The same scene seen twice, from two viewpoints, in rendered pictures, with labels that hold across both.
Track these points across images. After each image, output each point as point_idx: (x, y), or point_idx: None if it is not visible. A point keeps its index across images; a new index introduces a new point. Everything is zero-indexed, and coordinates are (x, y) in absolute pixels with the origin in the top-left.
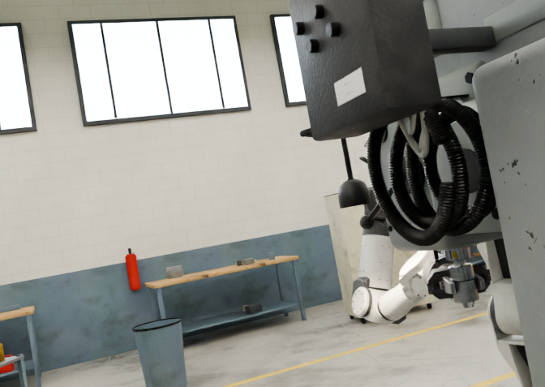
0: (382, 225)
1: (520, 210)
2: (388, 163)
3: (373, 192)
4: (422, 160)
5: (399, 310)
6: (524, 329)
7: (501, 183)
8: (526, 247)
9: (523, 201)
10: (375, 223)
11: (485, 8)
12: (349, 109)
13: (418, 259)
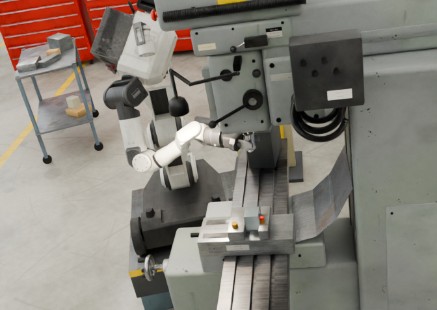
0: (136, 110)
1: (367, 124)
2: (229, 91)
3: (292, 123)
4: (261, 91)
5: (172, 160)
6: (358, 162)
7: (359, 116)
8: (367, 136)
9: (369, 121)
10: (132, 110)
11: (323, 32)
12: (337, 103)
13: (198, 130)
